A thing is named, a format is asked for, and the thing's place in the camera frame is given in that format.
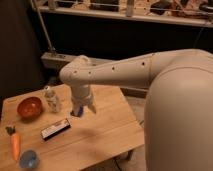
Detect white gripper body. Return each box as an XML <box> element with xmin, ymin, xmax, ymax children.
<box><xmin>71</xmin><ymin>85</ymin><xmax>93</xmax><ymax>106</ymax></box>

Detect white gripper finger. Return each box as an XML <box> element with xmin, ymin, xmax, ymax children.
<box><xmin>88</xmin><ymin>104</ymin><xmax>97</xmax><ymax>114</ymax></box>
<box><xmin>73</xmin><ymin>105</ymin><xmax>80</xmax><ymax>116</ymax></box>

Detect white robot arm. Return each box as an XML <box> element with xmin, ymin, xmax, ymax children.
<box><xmin>60</xmin><ymin>49</ymin><xmax>213</xmax><ymax>171</ymax></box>

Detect blue sponge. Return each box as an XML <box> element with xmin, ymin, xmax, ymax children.
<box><xmin>70</xmin><ymin>106</ymin><xmax>84</xmax><ymax>117</ymax></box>

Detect black rectangular snack bar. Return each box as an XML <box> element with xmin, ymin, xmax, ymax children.
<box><xmin>41</xmin><ymin>119</ymin><xmax>71</xmax><ymax>140</ymax></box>

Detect small clear plastic bottle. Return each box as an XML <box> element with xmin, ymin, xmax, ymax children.
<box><xmin>44</xmin><ymin>86</ymin><xmax>61</xmax><ymax>113</ymax></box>

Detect wooden table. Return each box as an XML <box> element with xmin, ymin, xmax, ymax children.
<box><xmin>0</xmin><ymin>85</ymin><xmax>144</xmax><ymax>171</ymax></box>

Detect orange red bowl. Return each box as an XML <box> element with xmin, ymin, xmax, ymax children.
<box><xmin>17</xmin><ymin>97</ymin><xmax>43</xmax><ymax>119</ymax></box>

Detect grey metal pole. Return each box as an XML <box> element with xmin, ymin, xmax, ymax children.
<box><xmin>32</xmin><ymin>0</ymin><xmax>56</xmax><ymax>56</ymax></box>

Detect orange toy carrot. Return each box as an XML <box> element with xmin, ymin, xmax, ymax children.
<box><xmin>6</xmin><ymin>126</ymin><xmax>21</xmax><ymax>161</ymax></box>

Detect white wall shelf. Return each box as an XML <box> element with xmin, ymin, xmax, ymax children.
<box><xmin>30</xmin><ymin>0</ymin><xmax>213</xmax><ymax>28</ymax></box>

